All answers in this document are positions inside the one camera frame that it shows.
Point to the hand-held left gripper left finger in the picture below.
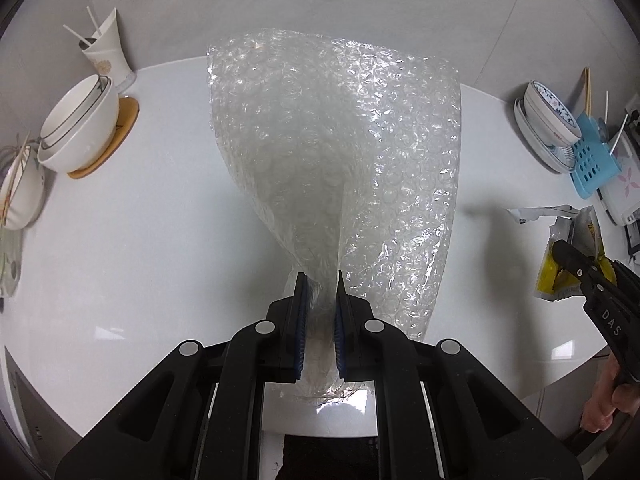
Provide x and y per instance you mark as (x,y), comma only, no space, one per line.
(300,330)

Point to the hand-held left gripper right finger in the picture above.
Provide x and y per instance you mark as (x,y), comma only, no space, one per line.
(340,330)

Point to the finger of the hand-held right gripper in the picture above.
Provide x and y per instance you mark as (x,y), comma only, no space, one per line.
(622,274)
(575,262)

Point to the yellow snack wrapper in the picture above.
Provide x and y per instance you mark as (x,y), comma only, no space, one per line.
(555,280)

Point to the clear bubble wrap sheet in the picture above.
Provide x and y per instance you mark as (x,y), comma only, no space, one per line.
(325,160)

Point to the person's right hand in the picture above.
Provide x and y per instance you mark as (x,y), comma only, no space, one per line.
(602,405)

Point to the black appliance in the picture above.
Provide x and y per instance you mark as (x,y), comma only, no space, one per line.
(634,242)

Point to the white floral appliance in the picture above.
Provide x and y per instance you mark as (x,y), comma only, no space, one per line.
(622,190)

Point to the blue plastic cutlery drainer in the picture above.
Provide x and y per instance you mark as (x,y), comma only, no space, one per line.
(592,170)

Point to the blue patterned plate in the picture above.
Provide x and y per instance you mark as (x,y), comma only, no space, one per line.
(535,145)

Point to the grey spoon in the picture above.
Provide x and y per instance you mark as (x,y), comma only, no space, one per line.
(603,131)

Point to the thin white straw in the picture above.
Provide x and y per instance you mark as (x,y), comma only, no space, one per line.
(617,132)
(606,106)

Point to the blue patterned white bowl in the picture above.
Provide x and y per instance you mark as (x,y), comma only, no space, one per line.
(545,110)

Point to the long wooden chopsticks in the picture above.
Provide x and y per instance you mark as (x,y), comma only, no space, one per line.
(587,92)

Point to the round wooden coaster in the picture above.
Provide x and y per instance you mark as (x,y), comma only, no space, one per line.
(122,130)

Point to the grey cabinet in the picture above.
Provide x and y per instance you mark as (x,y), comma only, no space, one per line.
(35,410)

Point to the large white bowl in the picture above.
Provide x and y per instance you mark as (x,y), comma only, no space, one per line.
(85,145)

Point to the white bowl holding chopsticks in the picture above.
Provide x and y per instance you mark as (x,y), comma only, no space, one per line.
(27,200)

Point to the white bowl black rim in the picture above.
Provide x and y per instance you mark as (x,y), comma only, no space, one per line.
(70,110)

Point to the pair of wooden chopsticks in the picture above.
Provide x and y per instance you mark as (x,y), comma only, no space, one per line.
(15,175)

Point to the tall white cup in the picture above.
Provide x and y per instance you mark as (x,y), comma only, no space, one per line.
(110,60)

